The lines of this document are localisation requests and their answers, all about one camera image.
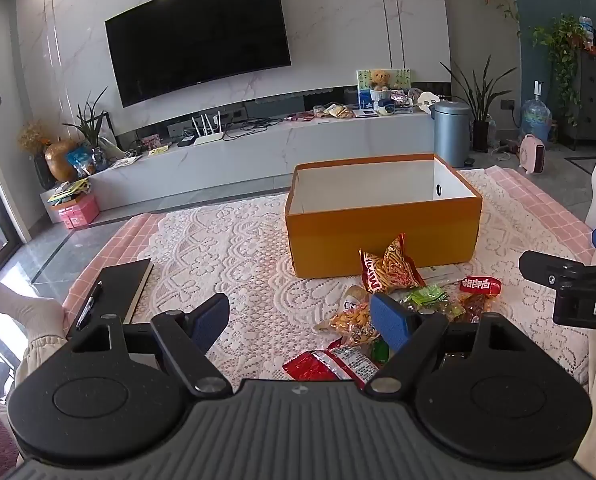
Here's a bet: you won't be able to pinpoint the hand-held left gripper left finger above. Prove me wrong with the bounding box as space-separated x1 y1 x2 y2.
68 293 233 397

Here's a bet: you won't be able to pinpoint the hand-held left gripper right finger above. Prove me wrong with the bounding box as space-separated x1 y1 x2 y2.
365 292 526 396

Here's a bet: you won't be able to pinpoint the clear golden crackers packet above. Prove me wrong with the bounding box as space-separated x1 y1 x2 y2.
317 285 381 348

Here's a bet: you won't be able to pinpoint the red striped chips packet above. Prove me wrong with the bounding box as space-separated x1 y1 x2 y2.
359 233 426 295

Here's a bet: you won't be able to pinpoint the white plastic packet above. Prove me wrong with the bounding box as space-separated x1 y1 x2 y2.
418 265 466 286

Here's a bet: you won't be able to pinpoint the brown meat snack packet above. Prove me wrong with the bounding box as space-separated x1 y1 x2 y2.
459 292 485 324

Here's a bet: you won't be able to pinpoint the red packet white label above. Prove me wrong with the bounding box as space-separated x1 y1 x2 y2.
282 347 381 389

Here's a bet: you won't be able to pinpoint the orange cardboard box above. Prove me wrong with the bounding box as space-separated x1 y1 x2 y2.
284 153 483 279

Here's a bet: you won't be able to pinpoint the clear packet green contents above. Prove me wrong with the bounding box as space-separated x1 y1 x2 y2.
370 337 392 366

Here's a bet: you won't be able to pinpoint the green snack packet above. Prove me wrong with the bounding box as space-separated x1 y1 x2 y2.
402 284 452 312

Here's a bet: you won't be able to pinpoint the pink checked blanket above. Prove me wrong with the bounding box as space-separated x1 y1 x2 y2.
60 165 596 321

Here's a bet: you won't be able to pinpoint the white lace cloth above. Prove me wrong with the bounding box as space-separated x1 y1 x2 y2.
140 167 594 396

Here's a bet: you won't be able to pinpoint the small red snack packet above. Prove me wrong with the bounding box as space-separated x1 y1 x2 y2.
459 276 504 295

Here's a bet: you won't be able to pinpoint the black notebook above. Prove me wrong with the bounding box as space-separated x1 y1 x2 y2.
67 258 155 339

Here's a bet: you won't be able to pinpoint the pink heater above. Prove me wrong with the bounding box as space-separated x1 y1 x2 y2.
519 134 549 175

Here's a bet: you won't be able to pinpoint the black pen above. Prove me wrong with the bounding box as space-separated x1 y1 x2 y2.
76 281 104 331

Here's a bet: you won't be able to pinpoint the water jug with pump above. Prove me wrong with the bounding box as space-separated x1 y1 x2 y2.
520 80 553 143

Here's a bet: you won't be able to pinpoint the grey-blue trash can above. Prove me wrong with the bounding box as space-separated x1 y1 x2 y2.
430 101 472 169

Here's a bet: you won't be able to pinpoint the white marble television console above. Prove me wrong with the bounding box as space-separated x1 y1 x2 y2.
40 110 436 222

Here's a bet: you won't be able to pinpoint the pink box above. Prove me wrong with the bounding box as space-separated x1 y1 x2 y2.
58 194 101 230

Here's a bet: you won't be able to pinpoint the potted long-leaf plant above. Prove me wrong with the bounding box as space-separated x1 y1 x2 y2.
440 55 517 153

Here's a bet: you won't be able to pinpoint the white router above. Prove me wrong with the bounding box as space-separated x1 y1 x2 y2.
192 112 225 146

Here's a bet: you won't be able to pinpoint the person's left leg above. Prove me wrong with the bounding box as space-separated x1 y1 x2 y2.
0 280 70 391

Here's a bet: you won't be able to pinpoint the bushy green climbing plant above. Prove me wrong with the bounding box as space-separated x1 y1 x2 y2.
533 15 590 126

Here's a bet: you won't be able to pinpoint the stack of papers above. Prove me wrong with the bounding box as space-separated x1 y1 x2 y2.
47 177 92 206

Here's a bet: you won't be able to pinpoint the blue packet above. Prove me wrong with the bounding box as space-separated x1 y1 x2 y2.
67 145 97 174

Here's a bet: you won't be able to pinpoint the bronze round vase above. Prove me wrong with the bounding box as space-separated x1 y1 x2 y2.
44 140 82 182

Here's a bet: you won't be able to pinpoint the slim-leaf plant in vase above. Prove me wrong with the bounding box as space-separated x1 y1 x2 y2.
62 87 110 153

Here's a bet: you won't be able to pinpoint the green picture card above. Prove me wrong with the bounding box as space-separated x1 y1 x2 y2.
356 67 411 107

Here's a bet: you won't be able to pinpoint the dried yellow flowers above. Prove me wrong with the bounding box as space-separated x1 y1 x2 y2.
18 121 54 154

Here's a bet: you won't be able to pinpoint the black television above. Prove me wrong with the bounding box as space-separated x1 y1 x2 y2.
105 0 293 108

